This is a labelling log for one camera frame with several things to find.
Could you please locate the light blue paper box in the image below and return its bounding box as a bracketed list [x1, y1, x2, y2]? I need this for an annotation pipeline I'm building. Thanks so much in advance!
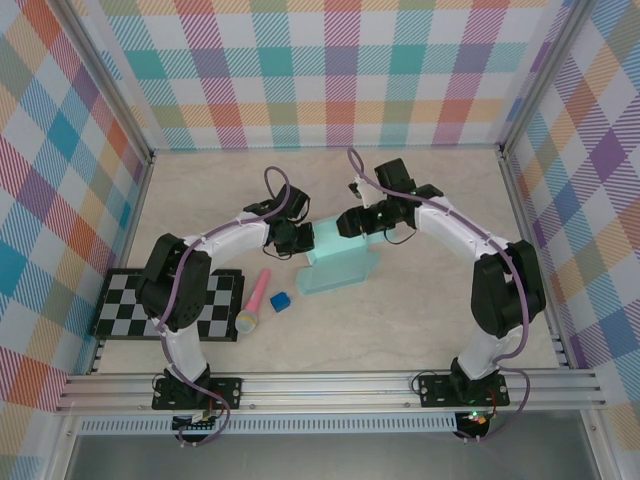
[294, 215, 401, 297]

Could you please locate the pink toy microphone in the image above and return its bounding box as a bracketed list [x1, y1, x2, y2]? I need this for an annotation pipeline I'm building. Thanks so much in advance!
[235, 268, 273, 335]

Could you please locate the black grey checkerboard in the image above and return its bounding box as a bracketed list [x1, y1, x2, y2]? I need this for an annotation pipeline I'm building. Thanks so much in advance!
[89, 268, 246, 344]

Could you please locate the small black controller board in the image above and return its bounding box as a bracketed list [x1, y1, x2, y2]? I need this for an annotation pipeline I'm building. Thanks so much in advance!
[455, 409, 490, 437]
[171, 410, 224, 435]

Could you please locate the grey metal panel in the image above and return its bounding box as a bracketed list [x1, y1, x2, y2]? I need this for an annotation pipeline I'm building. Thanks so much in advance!
[64, 433, 601, 480]

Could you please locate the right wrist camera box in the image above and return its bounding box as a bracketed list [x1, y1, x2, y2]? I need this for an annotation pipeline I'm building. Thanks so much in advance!
[348, 174, 375, 207]

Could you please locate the aluminium side rail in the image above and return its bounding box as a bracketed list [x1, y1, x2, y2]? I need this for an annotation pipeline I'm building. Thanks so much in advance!
[87, 152, 156, 376]
[499, 149, 574, 371]

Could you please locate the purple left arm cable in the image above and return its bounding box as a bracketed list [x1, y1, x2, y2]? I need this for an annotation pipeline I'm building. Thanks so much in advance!
[154, 166, 301, 449]

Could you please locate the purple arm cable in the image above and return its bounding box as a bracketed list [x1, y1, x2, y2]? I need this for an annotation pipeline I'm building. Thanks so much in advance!
[154, 166, 301, 449]
[347, 147, 532, 444]

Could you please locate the aluminium mounting rail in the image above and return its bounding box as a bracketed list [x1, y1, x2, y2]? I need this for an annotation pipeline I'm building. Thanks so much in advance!
[54, 369, 609, 414]

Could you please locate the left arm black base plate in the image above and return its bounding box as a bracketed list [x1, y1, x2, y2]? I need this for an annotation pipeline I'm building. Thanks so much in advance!
[152, 377, 244, 412]

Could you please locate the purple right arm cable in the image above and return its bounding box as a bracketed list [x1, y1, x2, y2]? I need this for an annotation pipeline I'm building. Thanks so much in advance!
[347, 147, 532, 444]

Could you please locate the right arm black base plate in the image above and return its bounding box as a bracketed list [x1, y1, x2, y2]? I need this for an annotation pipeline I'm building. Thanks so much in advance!
[417, 374, 511, 409]

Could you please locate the slotted grey cable duct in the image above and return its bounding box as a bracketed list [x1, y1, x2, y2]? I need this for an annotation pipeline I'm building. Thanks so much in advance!
[77, 417, 459, 435]

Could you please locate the aluminium frame post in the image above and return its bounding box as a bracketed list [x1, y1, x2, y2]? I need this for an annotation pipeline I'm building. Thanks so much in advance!
[52, 0, 156, 166]
[498, 0, 594, 159]

